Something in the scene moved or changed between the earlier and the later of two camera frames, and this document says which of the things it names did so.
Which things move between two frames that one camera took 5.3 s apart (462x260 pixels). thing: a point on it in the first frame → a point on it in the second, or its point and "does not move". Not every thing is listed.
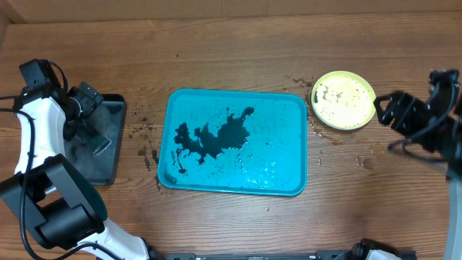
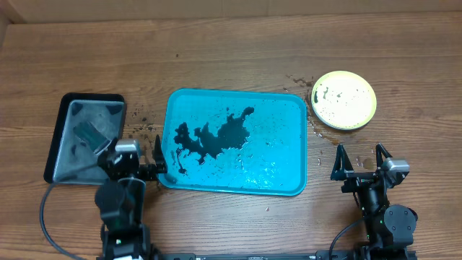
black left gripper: (89, 98) → (148, 170)
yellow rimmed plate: (343, 100) does not move
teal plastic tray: (250, 141) does not move
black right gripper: (409, 109) → (342, 170)
